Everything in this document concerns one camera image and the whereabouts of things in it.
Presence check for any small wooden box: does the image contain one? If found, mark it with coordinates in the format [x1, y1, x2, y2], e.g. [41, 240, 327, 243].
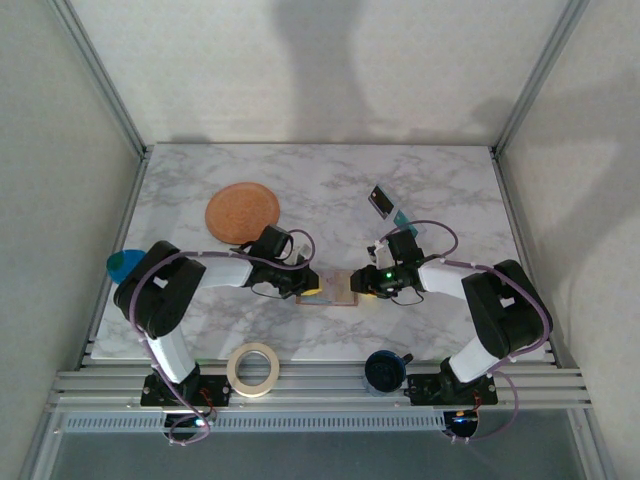
[295, 269, 359, 307]

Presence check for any orange round cork mat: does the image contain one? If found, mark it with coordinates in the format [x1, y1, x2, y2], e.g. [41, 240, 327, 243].
[204, 182, 281, 246]

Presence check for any dark blue mug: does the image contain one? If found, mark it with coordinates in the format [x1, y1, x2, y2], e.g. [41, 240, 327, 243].
[363, 349, 415, 396]

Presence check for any beige masking tape roll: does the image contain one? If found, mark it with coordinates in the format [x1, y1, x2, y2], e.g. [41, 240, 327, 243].
[226, 342, 281, 399]

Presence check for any blue plastic cup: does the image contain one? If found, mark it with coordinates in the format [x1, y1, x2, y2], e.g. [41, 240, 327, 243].
[106, 248, 146, 286]

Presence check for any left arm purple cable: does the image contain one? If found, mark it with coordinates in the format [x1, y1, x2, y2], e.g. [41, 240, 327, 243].
[128, 228, 316, 447]

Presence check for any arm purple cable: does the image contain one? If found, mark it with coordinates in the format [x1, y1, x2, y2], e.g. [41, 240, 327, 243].
[372, 219, 554, 446]
[128, 228, 316, 447]

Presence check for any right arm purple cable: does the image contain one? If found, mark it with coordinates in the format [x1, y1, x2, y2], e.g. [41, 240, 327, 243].
[372, 219, 554, 446]

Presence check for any aluminium slotted cross rail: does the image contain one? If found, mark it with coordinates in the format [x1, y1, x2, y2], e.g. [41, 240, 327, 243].
[47, 367, 594, 414]

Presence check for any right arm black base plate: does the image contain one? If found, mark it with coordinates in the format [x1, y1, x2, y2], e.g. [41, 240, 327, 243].
[407, 373, 497, 406]

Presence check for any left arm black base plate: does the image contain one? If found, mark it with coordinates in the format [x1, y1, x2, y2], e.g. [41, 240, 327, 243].
[140, 374, 232, 407]

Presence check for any aluminium side rail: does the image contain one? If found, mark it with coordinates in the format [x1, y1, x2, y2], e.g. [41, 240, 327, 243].
[74, 147, 154, 371]
[492, 147, 569, 371]

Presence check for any grey slotted cable duct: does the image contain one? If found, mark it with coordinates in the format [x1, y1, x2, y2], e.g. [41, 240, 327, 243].
[59, 412, 447, 435]

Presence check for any aluminium frame post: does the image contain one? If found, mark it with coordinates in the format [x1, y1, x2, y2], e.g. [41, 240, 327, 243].
[47, 0, 154, 159]
[492, 0, 592, 159]

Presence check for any aluminium frame leg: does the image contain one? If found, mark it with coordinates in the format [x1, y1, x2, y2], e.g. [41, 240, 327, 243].
[17, 409, 66, 480]
[569, 409, 616, 480]

